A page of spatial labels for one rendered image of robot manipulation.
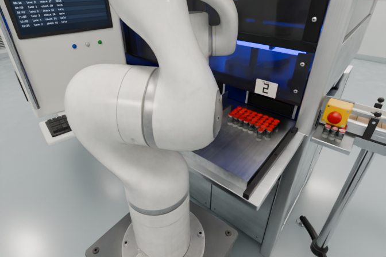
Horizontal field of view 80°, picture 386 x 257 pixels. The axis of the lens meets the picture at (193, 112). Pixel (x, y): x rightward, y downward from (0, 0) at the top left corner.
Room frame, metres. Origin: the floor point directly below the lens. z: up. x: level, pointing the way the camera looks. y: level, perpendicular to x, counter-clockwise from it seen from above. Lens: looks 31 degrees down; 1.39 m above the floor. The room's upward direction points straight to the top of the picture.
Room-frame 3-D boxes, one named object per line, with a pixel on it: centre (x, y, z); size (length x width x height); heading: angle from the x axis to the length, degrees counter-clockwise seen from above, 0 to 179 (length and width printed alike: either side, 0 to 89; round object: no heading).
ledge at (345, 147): (0.69, -0.53, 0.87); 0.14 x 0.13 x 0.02; 141
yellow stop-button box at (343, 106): (0.67, -0.49, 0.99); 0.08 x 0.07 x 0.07; 141
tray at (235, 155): (0.65, -0.15, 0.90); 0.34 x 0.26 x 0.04; 141
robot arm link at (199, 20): (0.61, 0.00, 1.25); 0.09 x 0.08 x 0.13; 86
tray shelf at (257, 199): (0.79, -0.05, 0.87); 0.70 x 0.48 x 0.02; 51
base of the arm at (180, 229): (0.30, 0.07, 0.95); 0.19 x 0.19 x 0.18
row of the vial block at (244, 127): (0.71, -0.21, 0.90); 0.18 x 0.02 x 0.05; 51
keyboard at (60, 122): (0.95, 0.49, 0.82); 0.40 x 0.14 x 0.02; 130
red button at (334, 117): (0.63, -0.47, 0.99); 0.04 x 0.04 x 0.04; 51
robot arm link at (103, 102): (0.31, 0.10, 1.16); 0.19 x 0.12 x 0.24; 78
